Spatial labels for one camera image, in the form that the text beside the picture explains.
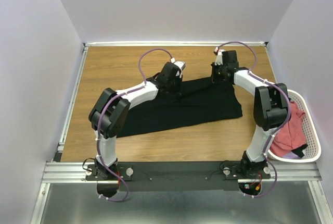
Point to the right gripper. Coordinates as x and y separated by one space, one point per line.
214 78

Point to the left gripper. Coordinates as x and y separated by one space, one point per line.
177 91

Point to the black t shirt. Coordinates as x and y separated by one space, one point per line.
199 101

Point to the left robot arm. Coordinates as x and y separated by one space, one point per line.
109 114

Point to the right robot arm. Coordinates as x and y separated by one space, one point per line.
270 110

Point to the pink shirt in basket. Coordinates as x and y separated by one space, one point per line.
291 135

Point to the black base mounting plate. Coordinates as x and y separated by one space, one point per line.
175 176

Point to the lavender garment in basket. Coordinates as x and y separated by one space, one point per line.
291 155

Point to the black garment in basket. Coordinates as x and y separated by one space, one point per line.
300 151

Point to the white laundry basket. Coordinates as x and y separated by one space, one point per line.
313 150

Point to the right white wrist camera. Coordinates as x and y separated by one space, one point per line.
219 56

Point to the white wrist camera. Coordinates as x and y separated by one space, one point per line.
180 67
219 56

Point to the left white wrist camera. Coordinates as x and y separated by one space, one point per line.
180 67

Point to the aluminium back table rail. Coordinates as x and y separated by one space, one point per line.
158 43

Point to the aluminium front frame rail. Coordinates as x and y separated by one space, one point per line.
66 197

